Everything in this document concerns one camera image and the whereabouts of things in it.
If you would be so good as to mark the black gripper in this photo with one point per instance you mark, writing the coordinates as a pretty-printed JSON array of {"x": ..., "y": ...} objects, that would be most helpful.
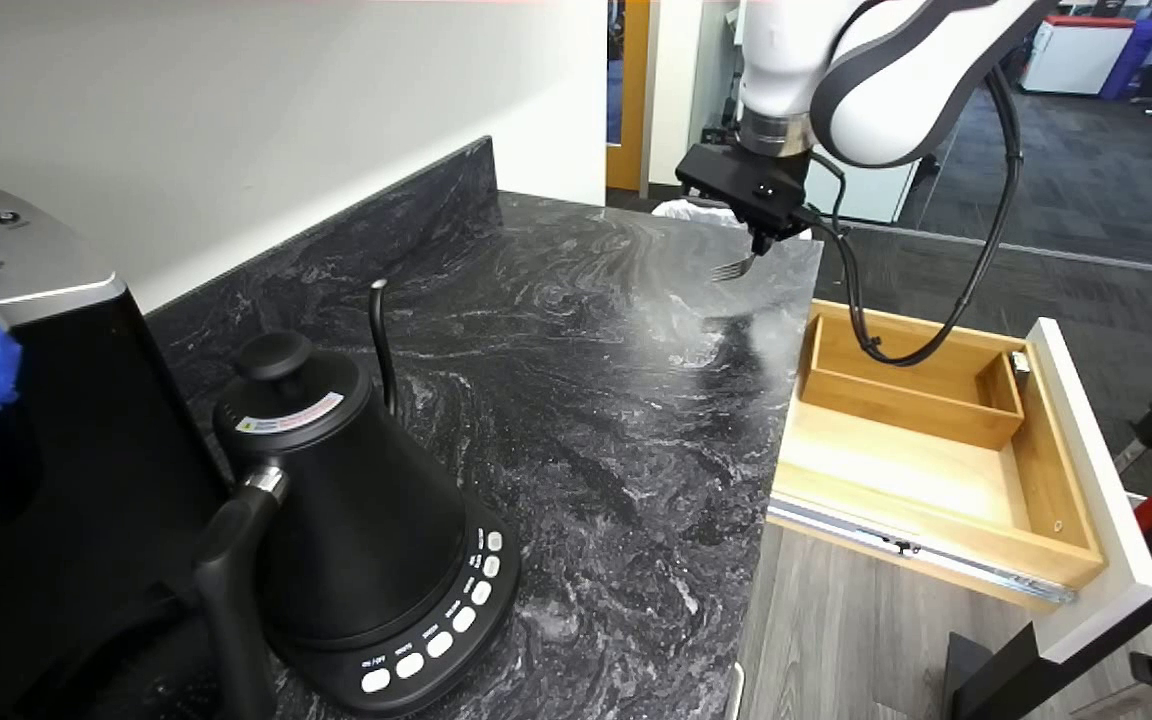
[{"x": 774, "y": 222}]

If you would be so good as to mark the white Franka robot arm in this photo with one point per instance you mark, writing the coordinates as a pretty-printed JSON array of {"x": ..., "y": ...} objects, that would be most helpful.
[{"x": 869, "y": 65}]

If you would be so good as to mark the wooden drawer divider insert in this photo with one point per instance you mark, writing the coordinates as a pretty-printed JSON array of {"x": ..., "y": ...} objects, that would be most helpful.
[{"x": 908, "y": 381}]

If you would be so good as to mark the wooden drawer with white front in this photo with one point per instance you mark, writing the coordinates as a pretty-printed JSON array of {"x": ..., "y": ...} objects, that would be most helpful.
[{"x": 949, "y": 494}]

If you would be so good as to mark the trash bin with white liner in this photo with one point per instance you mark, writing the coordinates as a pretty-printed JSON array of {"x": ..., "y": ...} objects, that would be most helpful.
[{"x": 690, "y": 215}]

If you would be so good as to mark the white cabinet with red top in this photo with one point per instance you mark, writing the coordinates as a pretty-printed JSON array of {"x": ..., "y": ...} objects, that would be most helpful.
[{"x": 1078, "y": 54}]

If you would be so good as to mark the black kettle base with buttons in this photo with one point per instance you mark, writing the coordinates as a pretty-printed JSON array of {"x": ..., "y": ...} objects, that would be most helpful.
[{"x": 441, "y": 642}]

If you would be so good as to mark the black gooseneck kettle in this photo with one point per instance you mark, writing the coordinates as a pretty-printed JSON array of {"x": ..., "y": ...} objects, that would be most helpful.
[{"x": 336, "y": 520}]

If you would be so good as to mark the black and silver coffee machine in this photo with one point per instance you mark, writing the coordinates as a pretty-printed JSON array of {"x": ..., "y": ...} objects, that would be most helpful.
[{"x": 59, "y": 506}]

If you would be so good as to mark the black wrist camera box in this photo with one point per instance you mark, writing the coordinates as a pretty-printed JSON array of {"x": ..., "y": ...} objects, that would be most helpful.
[{"x": 736, "y": 171}]

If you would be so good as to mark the wooden door frame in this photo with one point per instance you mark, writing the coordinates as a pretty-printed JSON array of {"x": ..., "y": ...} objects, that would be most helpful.
[{"x": 629, "y": 95}]

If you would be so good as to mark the black metal stand frame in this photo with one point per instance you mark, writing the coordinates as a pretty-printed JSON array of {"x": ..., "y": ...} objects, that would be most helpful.
[{"x": 1099, "y": 626}]

